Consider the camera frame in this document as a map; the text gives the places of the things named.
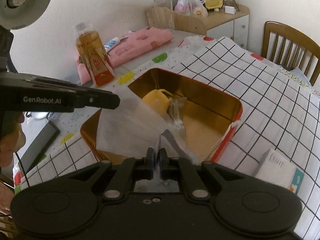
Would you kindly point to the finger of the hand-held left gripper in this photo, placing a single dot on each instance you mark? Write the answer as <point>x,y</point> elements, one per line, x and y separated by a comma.
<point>100,100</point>

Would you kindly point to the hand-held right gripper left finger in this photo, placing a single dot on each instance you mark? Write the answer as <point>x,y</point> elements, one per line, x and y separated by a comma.
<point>150,162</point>

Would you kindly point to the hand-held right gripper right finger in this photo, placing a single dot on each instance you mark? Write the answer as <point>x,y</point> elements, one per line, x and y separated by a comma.
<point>163,162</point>

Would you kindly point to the clear plastic bag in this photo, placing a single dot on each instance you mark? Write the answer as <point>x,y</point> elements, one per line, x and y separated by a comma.
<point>180,135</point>

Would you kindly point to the frosted white plastic bag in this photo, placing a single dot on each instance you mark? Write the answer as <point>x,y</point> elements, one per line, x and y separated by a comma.
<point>130,130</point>

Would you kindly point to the red tin box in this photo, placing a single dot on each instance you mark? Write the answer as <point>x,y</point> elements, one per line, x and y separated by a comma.
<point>200,97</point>

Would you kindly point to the person's left hand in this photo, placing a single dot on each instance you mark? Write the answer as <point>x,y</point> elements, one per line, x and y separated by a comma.
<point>12,142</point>

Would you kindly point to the black phone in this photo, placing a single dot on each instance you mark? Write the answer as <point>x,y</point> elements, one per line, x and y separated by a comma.
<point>42,140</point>

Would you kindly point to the bottle of orange liquid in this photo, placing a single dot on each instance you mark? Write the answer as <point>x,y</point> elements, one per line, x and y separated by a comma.
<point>92,50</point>

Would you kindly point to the white and blue tube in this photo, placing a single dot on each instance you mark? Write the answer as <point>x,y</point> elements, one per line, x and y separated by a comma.
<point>111,44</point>

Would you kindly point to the pink printed cloth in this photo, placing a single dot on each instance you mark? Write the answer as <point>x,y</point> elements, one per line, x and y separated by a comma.
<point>140,42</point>

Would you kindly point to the white booklet with teal strip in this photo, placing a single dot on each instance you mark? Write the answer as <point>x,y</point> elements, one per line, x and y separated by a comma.
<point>277,170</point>

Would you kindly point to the wooden slat crate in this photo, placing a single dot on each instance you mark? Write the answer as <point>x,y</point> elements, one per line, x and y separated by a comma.
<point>187,22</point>

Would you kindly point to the plastic bag with pink contents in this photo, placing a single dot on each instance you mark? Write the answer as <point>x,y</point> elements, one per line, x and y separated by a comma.
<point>187,5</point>

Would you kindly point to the white drawer cabinet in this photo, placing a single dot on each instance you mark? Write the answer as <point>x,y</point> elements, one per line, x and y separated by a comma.
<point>222,30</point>

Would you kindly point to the white charger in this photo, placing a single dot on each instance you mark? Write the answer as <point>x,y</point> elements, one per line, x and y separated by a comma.
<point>230,10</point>

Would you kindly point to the light blue cloth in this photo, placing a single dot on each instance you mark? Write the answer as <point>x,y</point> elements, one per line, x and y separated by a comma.
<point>298,73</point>

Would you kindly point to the wooden chair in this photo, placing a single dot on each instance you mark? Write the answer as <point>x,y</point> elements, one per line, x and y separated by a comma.
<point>275,27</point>

